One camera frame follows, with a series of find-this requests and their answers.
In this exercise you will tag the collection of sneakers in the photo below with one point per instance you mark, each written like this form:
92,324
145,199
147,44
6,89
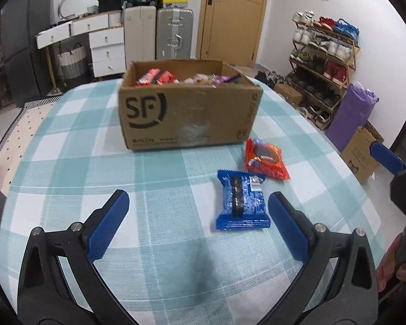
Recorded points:
324,50

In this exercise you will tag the silver suitcase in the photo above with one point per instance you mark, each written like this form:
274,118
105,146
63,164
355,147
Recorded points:
174,34

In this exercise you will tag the purple bag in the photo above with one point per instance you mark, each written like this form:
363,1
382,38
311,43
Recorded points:
352,118

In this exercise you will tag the clear cracker packet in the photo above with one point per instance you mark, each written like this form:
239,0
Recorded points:
198,79

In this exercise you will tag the red yellow snack packet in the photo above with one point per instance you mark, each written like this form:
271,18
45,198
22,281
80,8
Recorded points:
150,76

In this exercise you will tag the oval metal-framed mirror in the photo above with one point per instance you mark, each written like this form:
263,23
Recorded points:
62,5

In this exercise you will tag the printed cardboard box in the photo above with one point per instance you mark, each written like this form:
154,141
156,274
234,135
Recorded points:
358,155

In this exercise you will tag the person's right hand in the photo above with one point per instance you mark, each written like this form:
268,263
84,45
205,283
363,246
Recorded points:
387,267

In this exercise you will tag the beige suitcase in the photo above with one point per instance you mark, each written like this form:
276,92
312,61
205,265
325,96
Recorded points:
138,34

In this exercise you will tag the small brown cardboard box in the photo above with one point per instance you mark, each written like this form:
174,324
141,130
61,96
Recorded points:
288,94

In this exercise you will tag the wooden door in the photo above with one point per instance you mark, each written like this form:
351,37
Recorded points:
233,23

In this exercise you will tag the blue cookie packet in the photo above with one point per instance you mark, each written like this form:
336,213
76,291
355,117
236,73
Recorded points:
243,206

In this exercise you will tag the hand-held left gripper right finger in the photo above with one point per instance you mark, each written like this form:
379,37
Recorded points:
289,226

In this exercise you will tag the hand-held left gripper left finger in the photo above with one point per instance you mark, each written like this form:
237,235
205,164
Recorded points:
108,223

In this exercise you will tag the wooden shoe rack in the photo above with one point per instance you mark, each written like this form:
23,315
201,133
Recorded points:
355,52

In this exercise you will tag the white drawer desk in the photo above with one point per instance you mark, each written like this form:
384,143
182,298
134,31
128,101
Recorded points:
106,50

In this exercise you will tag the group of loose shoes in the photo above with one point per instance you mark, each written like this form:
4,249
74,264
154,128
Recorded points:
272,78

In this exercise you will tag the black storage box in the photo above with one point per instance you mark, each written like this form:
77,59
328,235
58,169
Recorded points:
111,5

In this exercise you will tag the black refrigerator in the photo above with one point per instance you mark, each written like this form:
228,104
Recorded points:
23,40

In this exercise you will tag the red cookie packet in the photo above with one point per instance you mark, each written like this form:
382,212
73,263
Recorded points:
265,162

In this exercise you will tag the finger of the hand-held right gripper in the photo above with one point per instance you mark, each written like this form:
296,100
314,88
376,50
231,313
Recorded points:
387,157

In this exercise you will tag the dotted cream rug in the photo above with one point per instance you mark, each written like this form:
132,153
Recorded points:
23,125

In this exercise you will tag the woven laundry basket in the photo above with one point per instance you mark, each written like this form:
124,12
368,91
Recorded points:
72,62

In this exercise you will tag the purple colourful candy packet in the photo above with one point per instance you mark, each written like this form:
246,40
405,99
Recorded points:
225,79

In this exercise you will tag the yellow black shoe box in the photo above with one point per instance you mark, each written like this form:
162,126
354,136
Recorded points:
174,1

